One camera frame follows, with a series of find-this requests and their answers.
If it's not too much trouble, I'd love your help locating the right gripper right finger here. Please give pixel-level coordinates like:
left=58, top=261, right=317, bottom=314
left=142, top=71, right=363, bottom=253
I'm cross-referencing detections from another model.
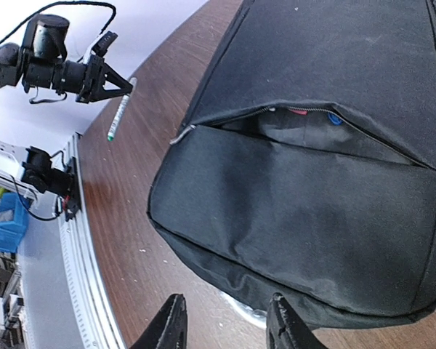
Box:
left=266, top=293, right=327, bottom=349

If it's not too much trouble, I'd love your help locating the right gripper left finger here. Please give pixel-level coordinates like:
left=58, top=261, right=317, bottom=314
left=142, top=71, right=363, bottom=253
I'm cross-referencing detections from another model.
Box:
left=130, top=294, right=187, bottom=349

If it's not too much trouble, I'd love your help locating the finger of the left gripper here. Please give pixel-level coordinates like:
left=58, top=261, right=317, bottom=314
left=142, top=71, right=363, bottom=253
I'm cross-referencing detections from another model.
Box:
left=103, top=63, right=133, bottom=91
left=90, top=89, right=132, bottom=102

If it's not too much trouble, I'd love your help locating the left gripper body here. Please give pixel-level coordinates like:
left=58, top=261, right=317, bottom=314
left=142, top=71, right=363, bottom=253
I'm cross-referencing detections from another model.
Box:
left=22, top=31, right=118, bottom=103

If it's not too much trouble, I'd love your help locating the green white marker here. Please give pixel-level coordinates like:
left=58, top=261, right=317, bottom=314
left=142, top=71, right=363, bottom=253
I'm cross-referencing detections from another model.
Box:
left=107, top=77, right=137, bottom=142

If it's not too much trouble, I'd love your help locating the black student backpack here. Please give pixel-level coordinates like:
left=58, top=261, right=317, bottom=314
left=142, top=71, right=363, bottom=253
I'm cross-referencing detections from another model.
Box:
left=147, top=1, right=436, bottom=329

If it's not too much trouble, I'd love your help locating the black blue highlighter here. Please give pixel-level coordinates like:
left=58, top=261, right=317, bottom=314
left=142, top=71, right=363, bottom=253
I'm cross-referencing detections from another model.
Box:
left=327, top=113, right=344, bottom=126

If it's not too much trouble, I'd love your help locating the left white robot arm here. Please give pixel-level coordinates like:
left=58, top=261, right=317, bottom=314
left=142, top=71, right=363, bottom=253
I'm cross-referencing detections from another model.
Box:
left=0, top=43, right=133, bottom=104

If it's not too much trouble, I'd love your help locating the blue plastic bin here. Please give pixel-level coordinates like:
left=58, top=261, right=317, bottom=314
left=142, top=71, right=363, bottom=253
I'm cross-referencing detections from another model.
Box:
left=0, top=193, right=29, bottom=253

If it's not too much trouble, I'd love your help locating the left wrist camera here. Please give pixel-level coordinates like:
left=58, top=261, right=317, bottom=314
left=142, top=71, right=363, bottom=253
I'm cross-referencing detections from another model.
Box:
left=21, top=14, right=70, bottom=62

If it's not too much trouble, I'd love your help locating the front aluminium rail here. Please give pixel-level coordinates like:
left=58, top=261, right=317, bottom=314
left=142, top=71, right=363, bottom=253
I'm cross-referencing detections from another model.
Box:
left=58, top=133, right=126, bottom=349

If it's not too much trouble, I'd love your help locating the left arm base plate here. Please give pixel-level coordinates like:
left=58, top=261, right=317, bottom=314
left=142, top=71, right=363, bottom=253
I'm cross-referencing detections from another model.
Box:
left=21, top=147, right=81, bottom=222

